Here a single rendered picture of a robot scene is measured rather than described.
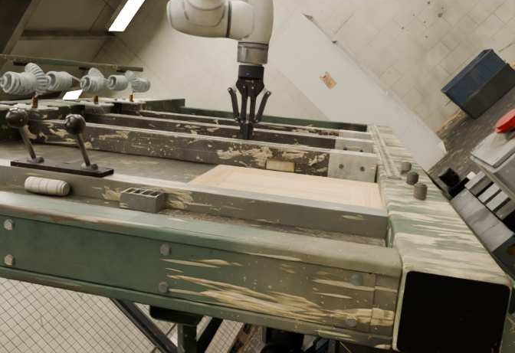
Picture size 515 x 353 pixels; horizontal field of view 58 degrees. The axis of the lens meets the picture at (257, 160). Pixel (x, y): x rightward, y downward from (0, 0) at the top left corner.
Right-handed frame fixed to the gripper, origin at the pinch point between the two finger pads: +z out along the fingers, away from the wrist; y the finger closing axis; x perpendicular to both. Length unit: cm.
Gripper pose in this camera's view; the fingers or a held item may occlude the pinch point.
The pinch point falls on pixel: (246, 135)
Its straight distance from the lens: 137.7
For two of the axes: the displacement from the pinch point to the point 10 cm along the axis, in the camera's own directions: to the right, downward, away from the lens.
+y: -9.7, -1.1, 1.9
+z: -0.8, 9.8, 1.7
